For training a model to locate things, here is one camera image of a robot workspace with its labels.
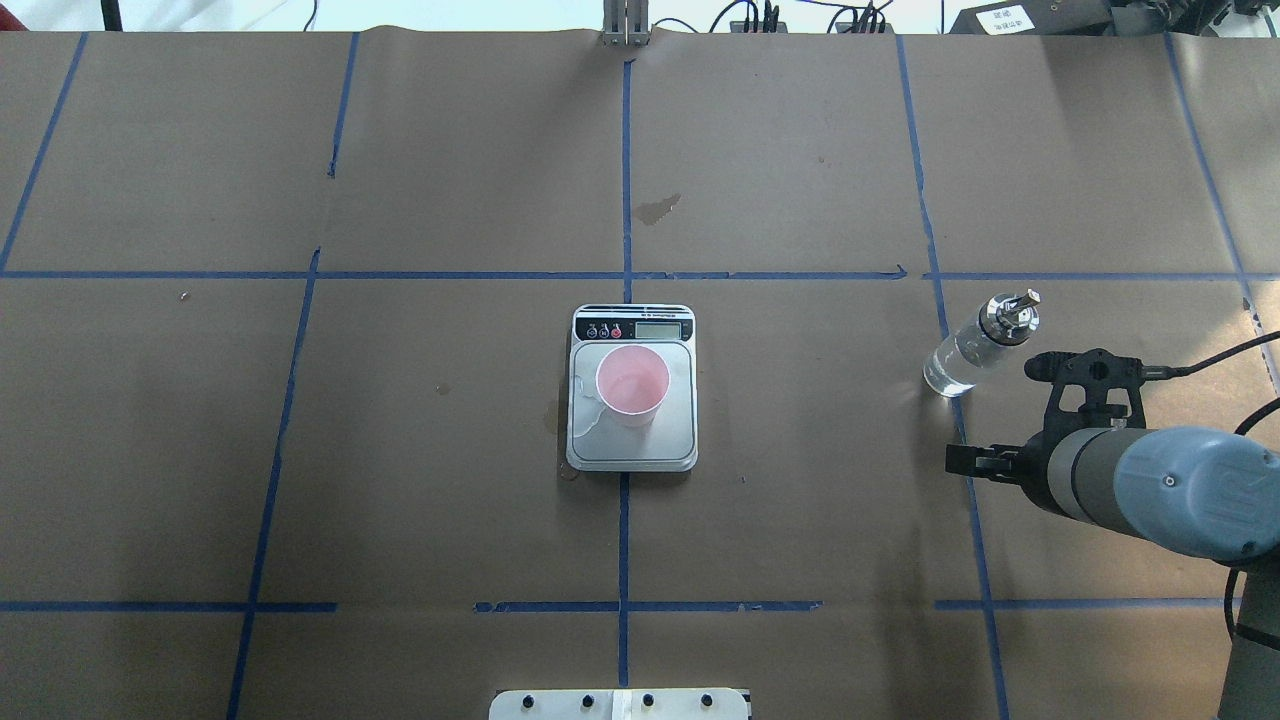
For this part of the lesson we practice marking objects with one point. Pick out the digital kitchen scale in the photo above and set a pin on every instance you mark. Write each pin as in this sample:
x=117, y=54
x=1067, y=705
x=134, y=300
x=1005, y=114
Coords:
x=596, y=441

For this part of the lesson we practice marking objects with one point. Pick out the glass sauce dispenser bottle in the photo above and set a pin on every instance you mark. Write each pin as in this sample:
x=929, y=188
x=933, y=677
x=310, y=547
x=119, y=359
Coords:
x=983, y=343

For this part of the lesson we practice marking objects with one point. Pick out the white pedestal column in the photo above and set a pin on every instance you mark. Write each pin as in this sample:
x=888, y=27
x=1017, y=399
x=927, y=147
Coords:
x=623, y=703

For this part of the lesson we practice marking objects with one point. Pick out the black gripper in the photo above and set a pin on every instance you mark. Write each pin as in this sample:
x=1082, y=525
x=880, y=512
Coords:
x=1032, y=463

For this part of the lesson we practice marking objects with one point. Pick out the pink plastic cup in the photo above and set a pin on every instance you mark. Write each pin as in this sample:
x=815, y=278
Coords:
x=633, y=382

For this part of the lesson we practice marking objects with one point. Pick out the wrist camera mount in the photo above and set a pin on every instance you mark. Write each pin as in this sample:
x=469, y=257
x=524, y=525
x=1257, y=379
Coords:
x=1110, y=383

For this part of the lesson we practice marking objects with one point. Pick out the aluminium frame post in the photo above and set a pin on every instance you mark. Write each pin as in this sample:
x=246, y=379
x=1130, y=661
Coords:
x=626, y=23

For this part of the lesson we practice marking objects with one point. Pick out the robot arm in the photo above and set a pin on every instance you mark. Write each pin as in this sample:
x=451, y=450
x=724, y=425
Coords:
x=1201, y=492

